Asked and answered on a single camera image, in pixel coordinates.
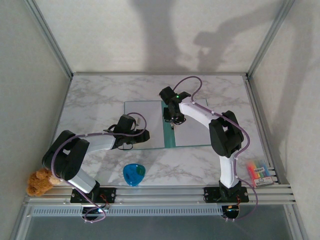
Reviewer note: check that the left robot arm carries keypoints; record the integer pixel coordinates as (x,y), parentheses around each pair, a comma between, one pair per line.
(83,182)

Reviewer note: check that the blue triangular plastic container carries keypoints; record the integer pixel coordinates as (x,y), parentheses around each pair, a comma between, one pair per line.
(132,175)

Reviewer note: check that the aluminium side rail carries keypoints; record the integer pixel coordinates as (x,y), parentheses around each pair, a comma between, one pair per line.
(255,98)

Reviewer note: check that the brown teddy bear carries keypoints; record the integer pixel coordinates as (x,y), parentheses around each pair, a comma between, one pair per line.
(37,183)

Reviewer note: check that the aluminium frame bar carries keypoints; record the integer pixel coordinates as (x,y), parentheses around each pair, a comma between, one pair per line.
(125,73)

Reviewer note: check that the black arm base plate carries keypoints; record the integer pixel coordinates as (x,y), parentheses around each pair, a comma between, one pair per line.
(210,195)
(110,193)

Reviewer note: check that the aluminium frame post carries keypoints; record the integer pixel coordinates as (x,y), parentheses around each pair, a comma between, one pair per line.
(271,37)
(50,40)

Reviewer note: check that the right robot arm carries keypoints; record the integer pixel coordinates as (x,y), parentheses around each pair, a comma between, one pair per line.
(197,112)

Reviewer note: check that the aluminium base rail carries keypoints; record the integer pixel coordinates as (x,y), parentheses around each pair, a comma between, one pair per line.
(162,193)

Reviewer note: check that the green clip folder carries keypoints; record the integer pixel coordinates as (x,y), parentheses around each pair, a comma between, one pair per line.
(169,137)

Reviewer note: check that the pack of coloured highlighters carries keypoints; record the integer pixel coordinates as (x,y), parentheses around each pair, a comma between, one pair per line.
(260,173)

